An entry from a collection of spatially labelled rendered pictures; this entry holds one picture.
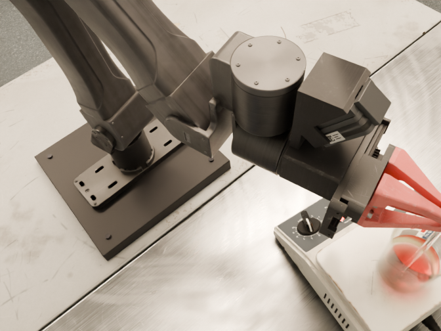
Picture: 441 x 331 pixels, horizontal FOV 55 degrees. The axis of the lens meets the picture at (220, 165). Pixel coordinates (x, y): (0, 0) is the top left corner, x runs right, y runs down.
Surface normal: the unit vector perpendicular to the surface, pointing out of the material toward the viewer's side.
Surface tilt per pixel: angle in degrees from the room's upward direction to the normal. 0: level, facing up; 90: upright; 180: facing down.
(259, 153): 62
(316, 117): 90
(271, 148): 44
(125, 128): 78
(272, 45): 3
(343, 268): 0
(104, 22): 88
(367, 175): 3
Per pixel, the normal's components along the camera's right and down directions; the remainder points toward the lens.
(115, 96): 0.79, 0.32
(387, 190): 0.25, -0.33
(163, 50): 0.55, -0.04
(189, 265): -0.10, -0.53
